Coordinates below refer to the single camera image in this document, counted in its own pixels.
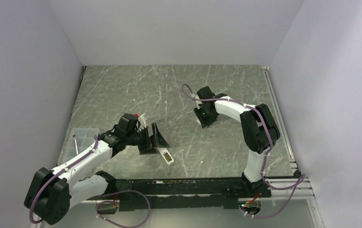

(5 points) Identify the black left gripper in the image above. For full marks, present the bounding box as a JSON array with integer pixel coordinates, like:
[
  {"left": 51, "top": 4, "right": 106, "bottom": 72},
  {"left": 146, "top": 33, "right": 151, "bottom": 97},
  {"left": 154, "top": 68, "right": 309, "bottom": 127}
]
[{"left": 125, "top": 123, "right": 169, "bottom": 155}]

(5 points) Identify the white remote control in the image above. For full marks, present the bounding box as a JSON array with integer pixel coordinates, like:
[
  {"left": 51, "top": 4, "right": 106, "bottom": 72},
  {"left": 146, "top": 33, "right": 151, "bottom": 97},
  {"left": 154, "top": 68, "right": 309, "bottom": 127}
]
[{"left": 157, "top": 148, "right": 174, "bottom": 165}]

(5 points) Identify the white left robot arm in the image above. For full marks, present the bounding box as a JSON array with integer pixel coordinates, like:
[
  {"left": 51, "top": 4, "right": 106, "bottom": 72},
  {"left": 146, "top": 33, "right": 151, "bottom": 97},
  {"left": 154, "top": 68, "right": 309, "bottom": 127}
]
[{"left": 24, "top": 113, "right": 174, "bottom": 225}]

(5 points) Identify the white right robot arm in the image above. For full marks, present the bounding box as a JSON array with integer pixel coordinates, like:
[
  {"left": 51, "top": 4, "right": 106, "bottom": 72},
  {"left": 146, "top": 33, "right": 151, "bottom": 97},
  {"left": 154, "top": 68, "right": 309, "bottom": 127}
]
[{"left": 184, "top": 86, "right": 281, "bottom": 197}]

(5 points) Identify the clear plastic storage box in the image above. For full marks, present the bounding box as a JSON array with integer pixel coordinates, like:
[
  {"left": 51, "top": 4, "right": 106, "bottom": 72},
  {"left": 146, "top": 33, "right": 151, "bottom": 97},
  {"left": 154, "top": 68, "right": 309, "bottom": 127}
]
[{"left": 62, "top": 128, "right": 100, "bottom": 162}]

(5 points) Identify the silver wrench in box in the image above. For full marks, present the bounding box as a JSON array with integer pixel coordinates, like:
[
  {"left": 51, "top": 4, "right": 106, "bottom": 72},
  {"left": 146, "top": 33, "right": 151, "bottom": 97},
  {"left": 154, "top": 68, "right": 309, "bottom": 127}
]
[{"left": 72, "top": 134, "right": 79, "bottom": 155}]

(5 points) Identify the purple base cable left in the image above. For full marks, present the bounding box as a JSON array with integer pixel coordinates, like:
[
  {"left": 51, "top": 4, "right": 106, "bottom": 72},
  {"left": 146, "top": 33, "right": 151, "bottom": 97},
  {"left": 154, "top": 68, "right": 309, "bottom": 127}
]
[{"left": 95, "top": 189, "right": 152, "bottom": 228}]

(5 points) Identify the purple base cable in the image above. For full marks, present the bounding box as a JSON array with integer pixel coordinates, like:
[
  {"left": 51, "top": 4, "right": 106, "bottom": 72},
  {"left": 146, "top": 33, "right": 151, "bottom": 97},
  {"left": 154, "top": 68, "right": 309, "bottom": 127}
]
[
  {"left": 95, "top": 189, "right": 152, "bottom": 228},
  {"left": 239, "top": 173, "right": 307, "bottom": 219}
]

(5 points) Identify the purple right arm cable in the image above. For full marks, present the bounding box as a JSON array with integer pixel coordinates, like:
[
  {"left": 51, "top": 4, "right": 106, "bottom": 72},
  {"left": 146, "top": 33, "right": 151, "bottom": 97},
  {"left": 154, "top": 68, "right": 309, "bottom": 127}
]
[{"left": 181, "top": 83, "right": 275, "bottom": 177}]

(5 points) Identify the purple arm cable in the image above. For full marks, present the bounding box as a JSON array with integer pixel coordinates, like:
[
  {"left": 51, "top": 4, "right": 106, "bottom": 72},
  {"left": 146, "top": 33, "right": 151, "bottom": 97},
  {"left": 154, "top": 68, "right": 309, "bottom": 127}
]
[
  {"left": 181, "top": 83, "right": 275, "bottom": 177},
  {"left": 29, "top": 135, "right": 100, "bottom": 224}
]

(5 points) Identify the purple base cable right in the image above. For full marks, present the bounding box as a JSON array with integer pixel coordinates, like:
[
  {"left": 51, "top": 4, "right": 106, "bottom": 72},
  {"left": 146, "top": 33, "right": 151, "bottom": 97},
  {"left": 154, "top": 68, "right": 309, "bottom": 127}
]
[{"left": 239, "top": 173, "right": 307, "bottom": 219}]

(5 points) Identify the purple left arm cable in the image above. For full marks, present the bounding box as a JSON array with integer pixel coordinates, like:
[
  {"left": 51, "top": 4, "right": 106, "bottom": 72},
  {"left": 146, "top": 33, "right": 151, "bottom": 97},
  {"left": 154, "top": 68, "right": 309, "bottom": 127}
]
[{"left": 29, "top": 135, "right": 100, "bottom": 224}]

